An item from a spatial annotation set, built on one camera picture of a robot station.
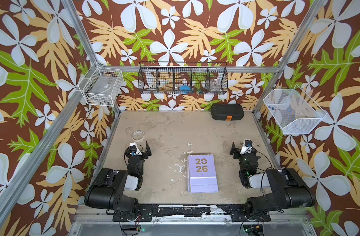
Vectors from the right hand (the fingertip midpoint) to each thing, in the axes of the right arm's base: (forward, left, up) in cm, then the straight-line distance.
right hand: (241, 143), depth 89 cm
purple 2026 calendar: (-19, +26, -4) cm, 33 cm away
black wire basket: (+39, +35, +21) cm, 57 cm away
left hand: (0, +63, +2) cm, 63 cm away
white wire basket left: (+24, +85, +25) cm, 92 cm away
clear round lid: (+13, +68, -9) cm, 70 cm away
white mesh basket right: (+10, -28, +17) cm, 34 cm away
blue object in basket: (+30, +34, +19) cm, 49 cm away
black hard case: (+35, 0, -7) cm, 36 cm away
